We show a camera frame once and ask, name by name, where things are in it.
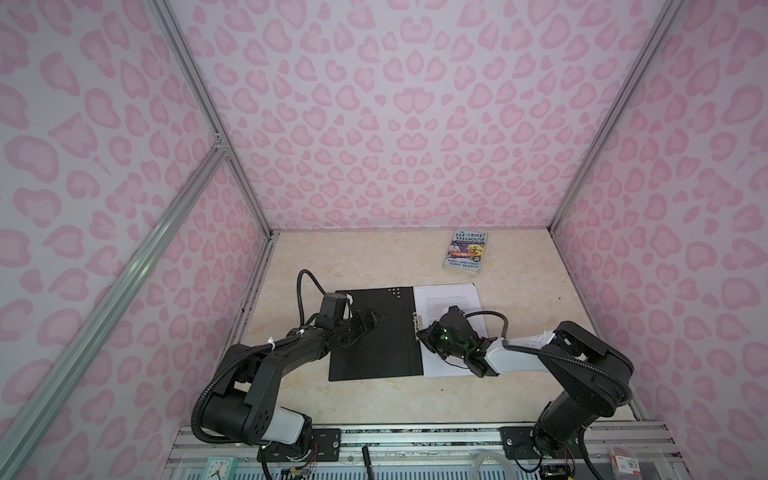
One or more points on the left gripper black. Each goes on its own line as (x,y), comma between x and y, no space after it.
(363,328)

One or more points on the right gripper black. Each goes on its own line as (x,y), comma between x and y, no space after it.
(429,334)

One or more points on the blue and black file folder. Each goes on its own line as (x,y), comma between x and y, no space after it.
(391,349)

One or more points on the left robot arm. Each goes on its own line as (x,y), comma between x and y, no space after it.
(239,404)

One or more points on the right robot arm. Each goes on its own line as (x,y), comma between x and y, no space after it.
(594,376)

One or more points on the colourful treehouse book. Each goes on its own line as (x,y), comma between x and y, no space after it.
(466,251)

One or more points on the small teal alarm clock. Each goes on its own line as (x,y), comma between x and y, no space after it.
(220,468)

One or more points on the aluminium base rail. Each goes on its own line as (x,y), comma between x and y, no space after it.
(438,451)

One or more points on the aluminium frame corner post left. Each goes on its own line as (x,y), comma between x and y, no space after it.
(168,24)

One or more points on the aluminium frame corner post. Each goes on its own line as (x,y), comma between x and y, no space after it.
(663,27)
(168,24)

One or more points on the aluminium frame corner post right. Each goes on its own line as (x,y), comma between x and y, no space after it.
(663,27)

